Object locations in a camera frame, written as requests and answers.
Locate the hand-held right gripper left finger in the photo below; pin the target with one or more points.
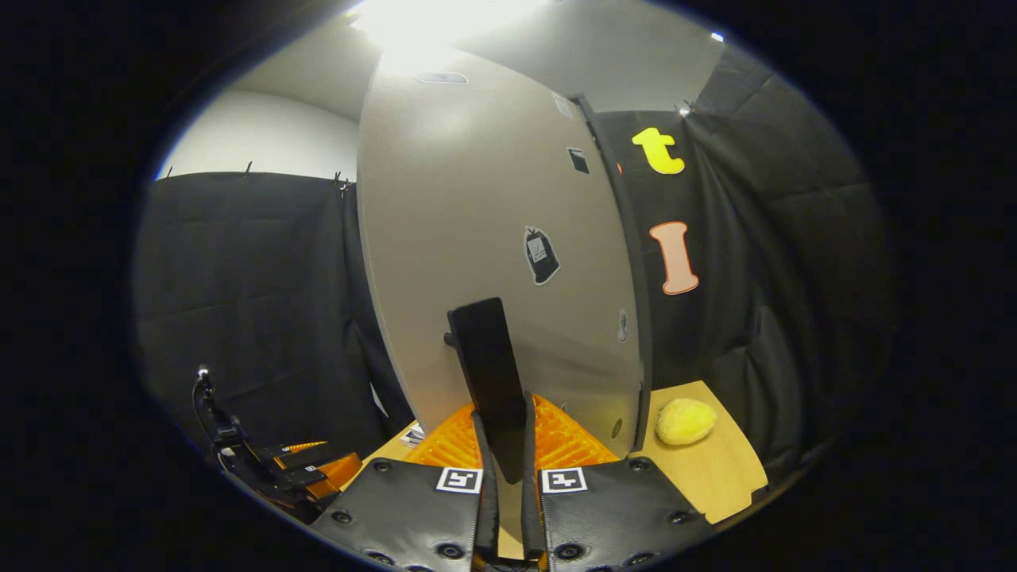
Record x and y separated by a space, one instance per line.
486 516

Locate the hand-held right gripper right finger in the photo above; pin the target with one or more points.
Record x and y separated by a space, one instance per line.
531 516

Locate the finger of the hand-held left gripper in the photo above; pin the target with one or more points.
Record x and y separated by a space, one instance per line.
298 454
334 470

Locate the yellow fluffy lump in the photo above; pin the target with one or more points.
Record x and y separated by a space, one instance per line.
685 421

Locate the black backdrop cloth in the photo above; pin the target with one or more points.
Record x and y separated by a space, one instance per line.
238 278

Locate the ceiling light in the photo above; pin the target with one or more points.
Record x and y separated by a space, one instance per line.
437 16

